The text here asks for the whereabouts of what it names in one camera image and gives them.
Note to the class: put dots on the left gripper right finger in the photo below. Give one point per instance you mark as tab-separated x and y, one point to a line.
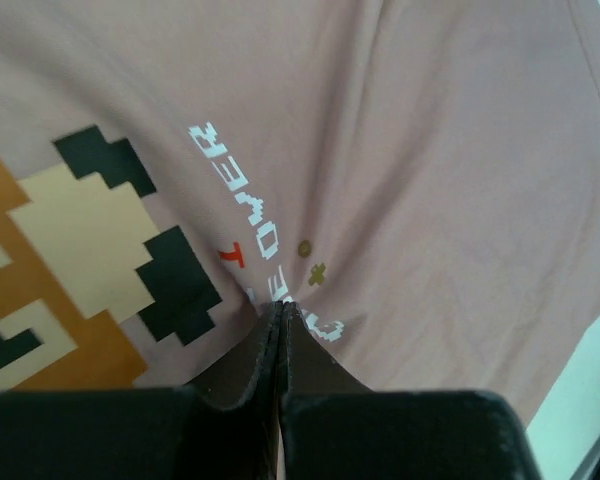
314	392

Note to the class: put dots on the pink t shirt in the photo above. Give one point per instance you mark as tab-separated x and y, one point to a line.
422	178

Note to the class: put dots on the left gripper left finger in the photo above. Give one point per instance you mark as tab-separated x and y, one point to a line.
232	428

